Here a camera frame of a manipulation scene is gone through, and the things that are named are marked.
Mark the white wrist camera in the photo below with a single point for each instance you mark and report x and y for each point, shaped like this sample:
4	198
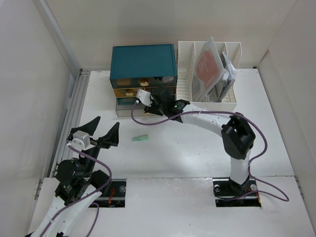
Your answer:
81	141
144	97

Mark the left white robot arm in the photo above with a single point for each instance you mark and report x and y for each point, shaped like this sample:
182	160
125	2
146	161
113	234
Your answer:
81	180

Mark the white file organizer rack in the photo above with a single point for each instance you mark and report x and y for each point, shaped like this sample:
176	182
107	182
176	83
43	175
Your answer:
187	56

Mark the pale green highlighter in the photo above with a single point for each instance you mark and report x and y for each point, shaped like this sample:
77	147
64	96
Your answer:
140	138

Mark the red booklet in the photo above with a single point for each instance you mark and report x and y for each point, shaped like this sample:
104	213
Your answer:
208	70

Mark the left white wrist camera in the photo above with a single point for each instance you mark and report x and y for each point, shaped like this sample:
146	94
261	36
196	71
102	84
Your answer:
81	141

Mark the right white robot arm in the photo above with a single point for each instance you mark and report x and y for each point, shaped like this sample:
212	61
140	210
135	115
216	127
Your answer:
236	133

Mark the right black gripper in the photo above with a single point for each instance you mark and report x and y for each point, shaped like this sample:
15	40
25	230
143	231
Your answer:
152	109

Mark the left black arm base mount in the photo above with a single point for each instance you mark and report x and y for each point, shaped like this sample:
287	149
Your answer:
115	196

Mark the teal desktop drawer cabinet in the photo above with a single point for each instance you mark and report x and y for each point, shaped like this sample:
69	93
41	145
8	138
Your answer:
146	67

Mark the grey setup guide manual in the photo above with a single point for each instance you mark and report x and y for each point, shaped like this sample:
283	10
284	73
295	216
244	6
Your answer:
221	89

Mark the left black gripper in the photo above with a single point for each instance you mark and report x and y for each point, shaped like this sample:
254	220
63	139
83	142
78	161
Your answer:
110	138

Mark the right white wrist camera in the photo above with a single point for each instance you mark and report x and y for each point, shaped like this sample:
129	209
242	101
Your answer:
144	97

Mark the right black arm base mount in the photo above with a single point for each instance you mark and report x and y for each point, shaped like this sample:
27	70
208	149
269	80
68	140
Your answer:
230	194

